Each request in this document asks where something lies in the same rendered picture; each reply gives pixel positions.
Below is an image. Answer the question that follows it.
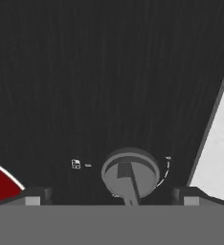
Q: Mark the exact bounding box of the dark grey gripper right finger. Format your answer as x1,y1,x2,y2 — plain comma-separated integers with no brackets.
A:
172,186,224,207

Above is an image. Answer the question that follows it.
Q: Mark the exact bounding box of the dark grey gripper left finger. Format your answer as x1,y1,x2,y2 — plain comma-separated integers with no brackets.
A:
0,186,54,207

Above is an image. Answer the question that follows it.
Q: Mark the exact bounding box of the grey round stove knob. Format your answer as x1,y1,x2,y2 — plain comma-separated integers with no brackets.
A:
101,146,161,207

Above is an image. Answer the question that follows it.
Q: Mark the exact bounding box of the black glass stove hob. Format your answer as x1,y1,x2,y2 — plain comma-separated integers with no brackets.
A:
0,0,224,207

